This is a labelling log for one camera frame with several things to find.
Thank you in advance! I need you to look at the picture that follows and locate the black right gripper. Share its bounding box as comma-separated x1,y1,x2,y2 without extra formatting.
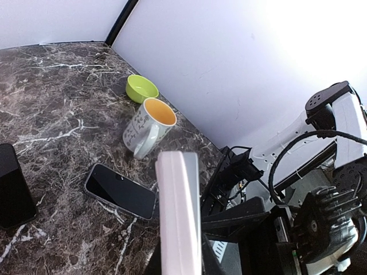
201,197,302,274

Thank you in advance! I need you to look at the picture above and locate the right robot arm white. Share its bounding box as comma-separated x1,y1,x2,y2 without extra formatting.
201,81,366,274

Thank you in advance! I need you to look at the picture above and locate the white patterned mug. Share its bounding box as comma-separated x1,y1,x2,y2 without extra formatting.
123,98,177,159

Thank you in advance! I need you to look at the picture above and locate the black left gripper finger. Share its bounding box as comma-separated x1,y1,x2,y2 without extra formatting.
201,233,225,275

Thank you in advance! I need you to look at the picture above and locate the clear phone case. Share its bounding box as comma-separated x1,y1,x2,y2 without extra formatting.
83,163,158,221

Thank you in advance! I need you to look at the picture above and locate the black frame post right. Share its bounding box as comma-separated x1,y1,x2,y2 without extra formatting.
105,0,139,48

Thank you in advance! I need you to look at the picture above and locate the silver smartphone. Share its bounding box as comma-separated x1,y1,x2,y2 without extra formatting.
183,152,202,274

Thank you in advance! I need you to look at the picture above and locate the pink phone case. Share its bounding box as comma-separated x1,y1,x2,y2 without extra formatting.
155,151,197,274

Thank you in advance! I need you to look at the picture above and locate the green bowl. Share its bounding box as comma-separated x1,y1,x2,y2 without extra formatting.
126,74,159,104

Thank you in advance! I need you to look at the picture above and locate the black phone case with ring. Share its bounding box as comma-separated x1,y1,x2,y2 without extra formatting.
0,143,40,231

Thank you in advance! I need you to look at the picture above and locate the black smartphone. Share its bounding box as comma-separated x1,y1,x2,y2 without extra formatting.
0,144,37,229

